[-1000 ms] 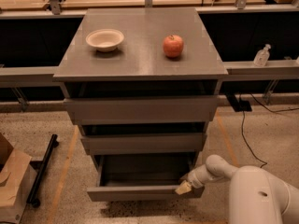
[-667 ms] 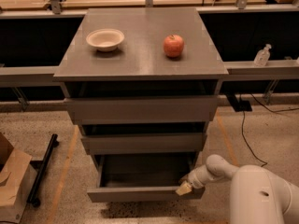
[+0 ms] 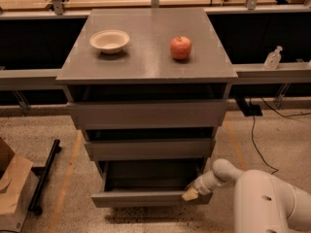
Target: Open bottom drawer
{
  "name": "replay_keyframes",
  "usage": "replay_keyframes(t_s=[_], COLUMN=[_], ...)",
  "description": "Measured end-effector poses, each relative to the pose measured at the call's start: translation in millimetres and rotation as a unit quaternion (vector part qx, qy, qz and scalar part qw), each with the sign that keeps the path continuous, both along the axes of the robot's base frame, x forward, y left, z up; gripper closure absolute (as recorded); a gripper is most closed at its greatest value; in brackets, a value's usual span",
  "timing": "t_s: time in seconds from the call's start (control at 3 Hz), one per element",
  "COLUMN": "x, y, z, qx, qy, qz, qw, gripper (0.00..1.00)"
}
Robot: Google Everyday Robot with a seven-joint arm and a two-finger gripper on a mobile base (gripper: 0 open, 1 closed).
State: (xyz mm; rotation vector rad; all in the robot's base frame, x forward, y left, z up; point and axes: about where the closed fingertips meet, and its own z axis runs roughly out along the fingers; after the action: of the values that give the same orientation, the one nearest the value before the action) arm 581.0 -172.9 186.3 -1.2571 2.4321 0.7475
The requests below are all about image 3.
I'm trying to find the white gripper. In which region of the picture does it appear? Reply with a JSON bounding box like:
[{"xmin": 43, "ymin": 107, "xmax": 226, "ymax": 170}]
[{"xmin": 182, "ymin": 172, "xmax": 215, "ymax": 201}]

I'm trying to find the grey bottom drawer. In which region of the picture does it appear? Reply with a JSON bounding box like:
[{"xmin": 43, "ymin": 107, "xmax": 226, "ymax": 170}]
[{"xmin": 91, "ymin": 158, "xmax": 212, "ymax": 208}]

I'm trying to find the grey drawer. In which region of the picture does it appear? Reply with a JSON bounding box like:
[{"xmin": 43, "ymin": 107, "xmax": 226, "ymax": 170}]
[
  {"xmin": 67, "ymin": 100, "xmax": 226, "ymax": 129},
  {"xmin": 91, "ymin": 158, "xmax": 212, "ymax": 208},
  {"xmin": 85, "ymin": 138, "xmax": 215, "ymax": 160}
]

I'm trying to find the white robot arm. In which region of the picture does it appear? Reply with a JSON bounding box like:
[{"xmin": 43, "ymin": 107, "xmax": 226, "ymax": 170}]
[{"xmin": 183, "ymin": 159, "xmax": 311, "ymax": 233}]

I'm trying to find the grey middle drawer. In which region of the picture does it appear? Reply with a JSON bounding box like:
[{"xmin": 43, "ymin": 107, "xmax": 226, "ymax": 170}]
[{"xmin": 85, "ymin": 138, "xmax": 215, "ymax": 160}]

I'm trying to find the grey top drawer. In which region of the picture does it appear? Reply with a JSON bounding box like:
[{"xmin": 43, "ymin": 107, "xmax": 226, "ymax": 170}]
[{"xmin": 67, "ymin": 100, "xmax": 226, "ymax": 129}]

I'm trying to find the grey drawer cabinet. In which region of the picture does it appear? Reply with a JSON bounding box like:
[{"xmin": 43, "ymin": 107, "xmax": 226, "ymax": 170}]
[{"xmin": 55, "ymin": 7, "xmax": 239, "ymax": 180}]

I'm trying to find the red apple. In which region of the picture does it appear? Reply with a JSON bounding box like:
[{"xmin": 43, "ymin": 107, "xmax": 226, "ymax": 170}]
[{"xmin": 170, "ymin": 36, "xmax": 192, "ymax": 60}]

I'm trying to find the clear sanitizer bottle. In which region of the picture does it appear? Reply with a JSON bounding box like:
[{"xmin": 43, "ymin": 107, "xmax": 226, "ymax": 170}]
[{"xmin": 264, "ymin": 46, "xmax": 283, "ymax": 70}]

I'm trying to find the black metal bar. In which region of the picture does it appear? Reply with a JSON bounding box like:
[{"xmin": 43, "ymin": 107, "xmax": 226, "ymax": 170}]
[{"xmin": 28, "ymin": 139, "xmax": 61, "ymax": 216}]

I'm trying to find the white paper bowl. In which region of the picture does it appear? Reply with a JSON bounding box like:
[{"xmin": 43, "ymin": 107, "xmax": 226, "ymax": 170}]
[{"xmin": 89, "ymin": 30, "xmax": 130, "ymax": 54}]

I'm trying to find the brown cardboard box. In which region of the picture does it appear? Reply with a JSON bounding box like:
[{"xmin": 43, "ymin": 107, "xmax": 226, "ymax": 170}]
[{"xmin": 0, "ymin": 138, "xmax": 39, "ymax": 233}]

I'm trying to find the black floor bracket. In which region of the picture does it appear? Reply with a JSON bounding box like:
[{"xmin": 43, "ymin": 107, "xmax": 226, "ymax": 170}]
[{"xmin": 235, "ymin": 97, "xmax": 262, "ymax": 117}]

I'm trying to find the black floor cable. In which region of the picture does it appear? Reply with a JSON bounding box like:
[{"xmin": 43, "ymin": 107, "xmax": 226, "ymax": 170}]
[{"xmin": 251, "ymin": 97, "xmax": 311, "ymax": 176}]

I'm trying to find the grey metal rail frame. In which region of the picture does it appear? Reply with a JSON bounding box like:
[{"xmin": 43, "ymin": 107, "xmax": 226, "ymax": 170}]
[{"xmin": 1, "ymin": 6, "xmax": 311, "ymax": 89}]

